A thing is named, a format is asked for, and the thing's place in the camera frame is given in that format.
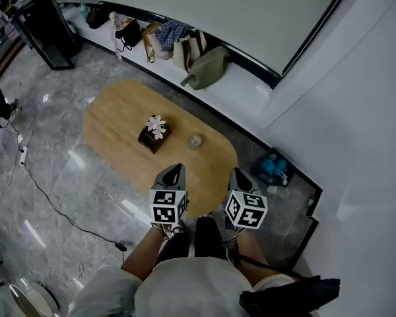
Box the olive green bag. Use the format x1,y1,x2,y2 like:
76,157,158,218
180,46,232,91

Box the black leather bag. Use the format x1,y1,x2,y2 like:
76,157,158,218
85,2,111,30

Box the blue bottle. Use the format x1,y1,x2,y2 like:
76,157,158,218
261,153,278,175
273,158,288,178

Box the black handbag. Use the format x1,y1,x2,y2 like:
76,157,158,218
115,18,143,52

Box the black glass cabinet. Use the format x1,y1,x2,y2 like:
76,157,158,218
11,0,81,71

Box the person's left forearm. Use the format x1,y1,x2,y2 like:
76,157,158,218
121,225,168,282

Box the tan handbag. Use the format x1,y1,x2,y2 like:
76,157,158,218
141,21,164,63

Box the person's left sneaker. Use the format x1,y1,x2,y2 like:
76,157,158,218
158,221,186,242

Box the black storage bin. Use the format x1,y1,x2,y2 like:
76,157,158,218
249,147,298,188

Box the white scarf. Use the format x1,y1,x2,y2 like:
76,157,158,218
108,11,124,61

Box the white pink artificial flowers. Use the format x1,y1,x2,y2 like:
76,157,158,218
145,114,168,141

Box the small clear glass container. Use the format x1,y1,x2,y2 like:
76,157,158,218
187,133,205,151

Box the person's black trousers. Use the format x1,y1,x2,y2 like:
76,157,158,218
155,215,230,267

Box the beige tote bag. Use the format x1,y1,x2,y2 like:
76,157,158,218
172,28,208,73

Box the blue plaid shirt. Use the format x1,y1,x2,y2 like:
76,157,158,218
154,19,195,53

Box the white screen with black frame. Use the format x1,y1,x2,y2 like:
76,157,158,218
61,0,356,90

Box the brown wooden box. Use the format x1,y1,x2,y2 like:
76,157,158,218
137,123,172,155

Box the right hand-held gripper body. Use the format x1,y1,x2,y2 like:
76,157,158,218
224,176,269,230

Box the black floor cable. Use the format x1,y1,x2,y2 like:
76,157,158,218
0,116,119,246

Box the thin white cable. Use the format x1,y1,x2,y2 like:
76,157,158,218
28,262,86,284

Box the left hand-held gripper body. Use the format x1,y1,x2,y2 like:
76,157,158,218
148,172,189,226

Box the person's right forearm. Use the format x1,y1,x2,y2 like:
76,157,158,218
234,229,300,287

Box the white round stool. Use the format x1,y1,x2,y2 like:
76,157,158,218
7,281,61,317

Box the person's white shirt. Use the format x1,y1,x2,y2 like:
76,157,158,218
67,256,296,317

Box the black shoulder bag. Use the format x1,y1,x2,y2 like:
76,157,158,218
238,275,341,317

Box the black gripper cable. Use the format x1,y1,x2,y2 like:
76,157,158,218
222,231,301,275

